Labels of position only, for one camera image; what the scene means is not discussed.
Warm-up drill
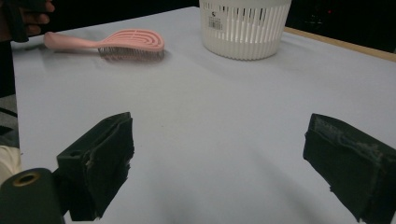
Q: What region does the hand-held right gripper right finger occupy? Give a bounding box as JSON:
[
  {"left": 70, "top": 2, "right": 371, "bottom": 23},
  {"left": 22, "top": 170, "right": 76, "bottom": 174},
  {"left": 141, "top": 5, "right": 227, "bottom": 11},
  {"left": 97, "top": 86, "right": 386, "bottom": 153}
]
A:
[{"left": 302, "top": 113, "right": 396, "bottom": 224}]

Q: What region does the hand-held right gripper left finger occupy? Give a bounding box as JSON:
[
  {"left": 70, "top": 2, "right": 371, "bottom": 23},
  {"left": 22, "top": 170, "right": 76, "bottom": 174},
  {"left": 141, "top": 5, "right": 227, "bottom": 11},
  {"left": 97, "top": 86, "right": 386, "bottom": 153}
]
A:
[{"left": 56, "top": 111, "right": 135, "bottom": 222}]

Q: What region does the pink hairbrush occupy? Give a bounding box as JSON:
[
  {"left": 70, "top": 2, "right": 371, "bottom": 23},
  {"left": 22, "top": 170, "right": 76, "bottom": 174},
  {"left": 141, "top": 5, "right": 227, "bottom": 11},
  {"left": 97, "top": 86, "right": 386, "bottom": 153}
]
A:
[{"left": 43, "top": 28, "right": 166, "bottom": 63}]

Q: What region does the white slotted plastic basket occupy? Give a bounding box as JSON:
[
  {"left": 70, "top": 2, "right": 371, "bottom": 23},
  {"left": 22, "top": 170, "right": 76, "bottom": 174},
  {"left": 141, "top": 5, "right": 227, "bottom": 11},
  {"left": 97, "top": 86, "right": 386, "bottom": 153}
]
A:
[{"left": 198, "top": 0, "right": 293, "bottom": 62}]

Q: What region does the cream cloth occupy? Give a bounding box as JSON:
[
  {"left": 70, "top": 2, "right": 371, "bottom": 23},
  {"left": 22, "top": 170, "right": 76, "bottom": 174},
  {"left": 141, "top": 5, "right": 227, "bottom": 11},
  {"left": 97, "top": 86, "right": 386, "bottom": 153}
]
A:
[{"left": 0, "top": 145, "right": 23, "bottom": 185}]

